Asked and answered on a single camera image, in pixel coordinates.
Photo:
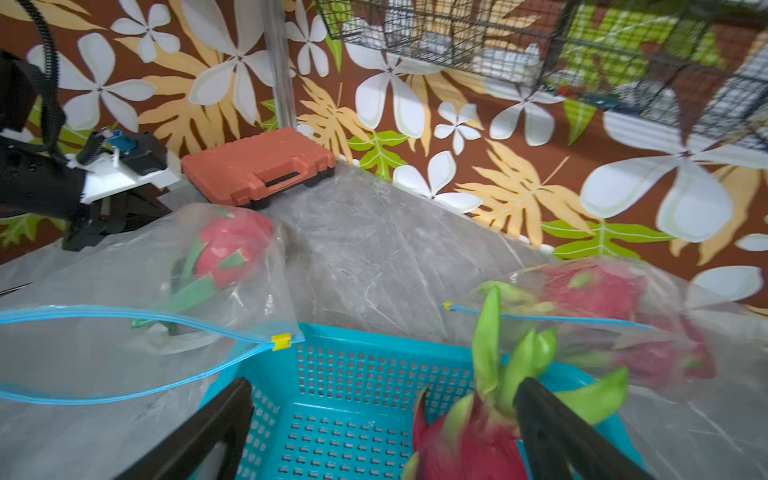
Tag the red plastic tool case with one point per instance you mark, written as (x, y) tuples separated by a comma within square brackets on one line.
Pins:
[(247, 172)]

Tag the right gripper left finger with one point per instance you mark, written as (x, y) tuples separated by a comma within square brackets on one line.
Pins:
[(209, 445)]

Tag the zip-top bag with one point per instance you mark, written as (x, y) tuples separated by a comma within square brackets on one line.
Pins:
[(66, 339), (736, 338)]

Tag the teal plastic basket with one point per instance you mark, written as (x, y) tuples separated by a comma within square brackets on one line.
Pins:
[(340, 404)]

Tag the black wire basket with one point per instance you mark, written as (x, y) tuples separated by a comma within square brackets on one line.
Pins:
[(699, 66)]

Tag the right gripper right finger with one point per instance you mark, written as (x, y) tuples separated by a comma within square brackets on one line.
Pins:
[(558, 444)]

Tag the dragon fruit bag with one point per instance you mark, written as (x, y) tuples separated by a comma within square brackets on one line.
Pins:
[(480, 437), (654, 364), (580, 289), (220, 257)]

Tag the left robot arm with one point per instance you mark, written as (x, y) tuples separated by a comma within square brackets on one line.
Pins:
[(30, 174)]

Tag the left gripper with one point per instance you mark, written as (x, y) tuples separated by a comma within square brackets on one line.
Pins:
[(127, 211)]

